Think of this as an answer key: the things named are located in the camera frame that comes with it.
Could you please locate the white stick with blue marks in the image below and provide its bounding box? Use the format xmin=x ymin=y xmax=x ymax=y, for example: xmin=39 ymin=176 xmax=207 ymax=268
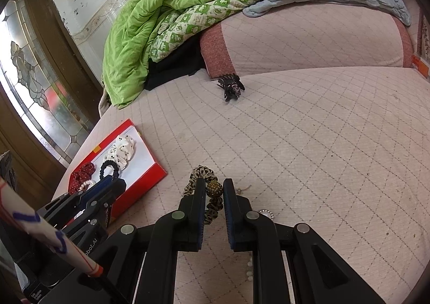
xmin=0 ymin=175 xmax=130 ymax=304

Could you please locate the red dotted scrunchie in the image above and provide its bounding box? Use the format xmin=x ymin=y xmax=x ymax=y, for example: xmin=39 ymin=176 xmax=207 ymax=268
xmin=69 ymin=162 xmax=95 ymax=194

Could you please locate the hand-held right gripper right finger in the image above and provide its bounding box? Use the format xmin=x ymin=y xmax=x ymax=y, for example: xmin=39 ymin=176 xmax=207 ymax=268
xmin=223 ymin=178 xmax=385 ymax=304

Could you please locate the wooden door with stained glass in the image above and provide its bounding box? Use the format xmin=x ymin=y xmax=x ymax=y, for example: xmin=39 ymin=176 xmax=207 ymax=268
xmin=0 ymin=0 xmax=103 ymax=197

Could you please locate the red tray with white inside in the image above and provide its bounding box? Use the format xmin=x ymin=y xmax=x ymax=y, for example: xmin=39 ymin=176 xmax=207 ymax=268
xmin=68 ymin=119 xmax=168 ymax=220

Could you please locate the leopard print scrunchie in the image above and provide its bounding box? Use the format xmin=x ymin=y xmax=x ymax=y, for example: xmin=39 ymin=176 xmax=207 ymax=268
xmin=183 ymin=165 xmax=225 ymax=225

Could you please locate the black cloth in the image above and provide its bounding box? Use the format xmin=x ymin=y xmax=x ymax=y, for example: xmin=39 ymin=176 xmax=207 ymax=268
xmin=144 ymin=35 xmax=207 ymax=91

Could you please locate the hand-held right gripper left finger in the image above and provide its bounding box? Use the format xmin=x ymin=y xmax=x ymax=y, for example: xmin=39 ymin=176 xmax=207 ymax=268
xmin=44 ymin=177 xmax=206 ymax=304

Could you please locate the black hair claw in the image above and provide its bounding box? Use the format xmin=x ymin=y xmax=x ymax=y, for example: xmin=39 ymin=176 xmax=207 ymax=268
xmin=217 ymin=73 xmax=246 ymax=102

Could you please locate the white scrunchie with black dots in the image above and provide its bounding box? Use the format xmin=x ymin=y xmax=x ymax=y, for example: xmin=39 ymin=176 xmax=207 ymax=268
xmin=103 ymin=134 xmax=137 ymax=170

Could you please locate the green quilt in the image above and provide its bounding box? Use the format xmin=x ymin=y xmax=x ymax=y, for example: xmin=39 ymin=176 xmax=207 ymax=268
xmin=102 ymin=0 xmax=274 ymax=110

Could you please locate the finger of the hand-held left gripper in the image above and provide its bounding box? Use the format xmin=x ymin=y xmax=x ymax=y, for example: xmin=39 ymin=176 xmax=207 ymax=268
xmin=37 ymin=178 xmax=126 ymax=223
xmin=62 ymin=202 xmax=112 ymax=229

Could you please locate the pink quilted bolster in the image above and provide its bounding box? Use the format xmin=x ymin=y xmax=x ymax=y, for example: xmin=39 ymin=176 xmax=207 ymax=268
xmin=200 ymin=2 xmax=414 ymax=80

